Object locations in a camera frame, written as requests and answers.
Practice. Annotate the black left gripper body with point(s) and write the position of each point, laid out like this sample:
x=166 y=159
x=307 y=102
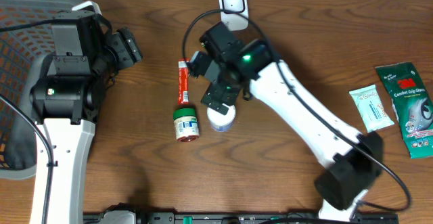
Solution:
x=126 y=51

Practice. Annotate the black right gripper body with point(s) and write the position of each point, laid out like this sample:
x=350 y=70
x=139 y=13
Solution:
x=223 y=93

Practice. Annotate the white cotton swab tub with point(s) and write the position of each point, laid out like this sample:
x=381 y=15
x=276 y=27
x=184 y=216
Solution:
x=220 y=122

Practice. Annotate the red box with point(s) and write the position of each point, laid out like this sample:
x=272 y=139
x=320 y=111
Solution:
x=183 y=95

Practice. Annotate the green lid jar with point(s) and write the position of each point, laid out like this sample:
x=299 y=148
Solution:
x=186 y=124

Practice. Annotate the mint green wipes pack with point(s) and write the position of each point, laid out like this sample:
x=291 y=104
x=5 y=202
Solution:
x=370 y=108

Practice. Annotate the green 3M gloves package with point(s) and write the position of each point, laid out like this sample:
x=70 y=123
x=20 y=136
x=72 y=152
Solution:
x=412 y=106

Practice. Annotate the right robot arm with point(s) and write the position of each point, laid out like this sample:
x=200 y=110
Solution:
x=352 y=160

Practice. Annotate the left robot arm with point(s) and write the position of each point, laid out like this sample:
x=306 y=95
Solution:
x=66 y=101

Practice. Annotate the white barcode scanner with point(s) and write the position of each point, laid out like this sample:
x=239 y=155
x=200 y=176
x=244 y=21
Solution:
x=232 y=21

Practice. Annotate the grey plastic shopping basket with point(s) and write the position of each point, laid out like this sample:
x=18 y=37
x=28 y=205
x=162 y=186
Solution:
x=26 y=51

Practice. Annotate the black mounting rail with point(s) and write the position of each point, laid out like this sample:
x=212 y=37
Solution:
x=172 y=218

